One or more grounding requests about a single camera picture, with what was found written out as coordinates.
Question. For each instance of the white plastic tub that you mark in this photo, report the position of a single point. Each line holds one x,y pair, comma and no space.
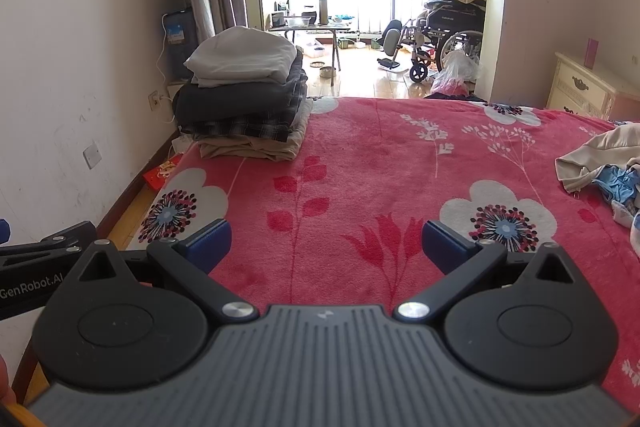
315,49

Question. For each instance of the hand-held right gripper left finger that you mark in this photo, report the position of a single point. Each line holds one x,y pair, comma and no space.
212,244

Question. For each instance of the plaid folded garment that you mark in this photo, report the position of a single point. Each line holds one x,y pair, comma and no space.
240,130

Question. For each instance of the pink box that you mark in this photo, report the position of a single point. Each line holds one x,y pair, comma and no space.
592,53

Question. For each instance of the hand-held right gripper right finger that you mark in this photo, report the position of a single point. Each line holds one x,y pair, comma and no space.
442,244

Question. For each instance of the white printed crumpled garment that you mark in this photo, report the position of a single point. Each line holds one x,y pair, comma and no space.
627,214

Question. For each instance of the wheelchair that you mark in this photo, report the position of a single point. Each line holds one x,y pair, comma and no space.
450,37

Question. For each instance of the metal bowl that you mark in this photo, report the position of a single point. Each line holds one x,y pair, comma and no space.
327,73

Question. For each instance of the wall socket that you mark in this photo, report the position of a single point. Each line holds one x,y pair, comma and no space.
155,100

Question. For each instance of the beige crumpled garment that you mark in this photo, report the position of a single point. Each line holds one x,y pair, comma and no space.
595,152

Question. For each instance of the person's left hand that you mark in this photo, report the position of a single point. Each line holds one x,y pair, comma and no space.
4,379

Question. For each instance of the folding table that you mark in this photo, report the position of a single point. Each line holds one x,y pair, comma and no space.
310,28

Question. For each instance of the cream nightstand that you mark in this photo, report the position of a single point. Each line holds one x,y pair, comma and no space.
585,92

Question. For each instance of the red floral blanket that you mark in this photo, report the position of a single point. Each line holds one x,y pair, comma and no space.
375,167

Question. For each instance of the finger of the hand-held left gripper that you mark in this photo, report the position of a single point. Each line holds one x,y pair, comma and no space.
65,243

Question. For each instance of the black padded leg rest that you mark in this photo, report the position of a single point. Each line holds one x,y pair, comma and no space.
390,39

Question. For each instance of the red packet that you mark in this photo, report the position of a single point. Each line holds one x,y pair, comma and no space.
160,177

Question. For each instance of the thermos bottle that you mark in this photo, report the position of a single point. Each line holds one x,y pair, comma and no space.
323,9

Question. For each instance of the clear plastic bag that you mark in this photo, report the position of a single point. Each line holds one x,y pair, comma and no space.
457,72

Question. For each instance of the clear plastic container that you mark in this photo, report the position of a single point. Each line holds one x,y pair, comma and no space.
297,21

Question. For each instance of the blue crumpled garment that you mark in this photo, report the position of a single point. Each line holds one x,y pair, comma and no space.
620,184

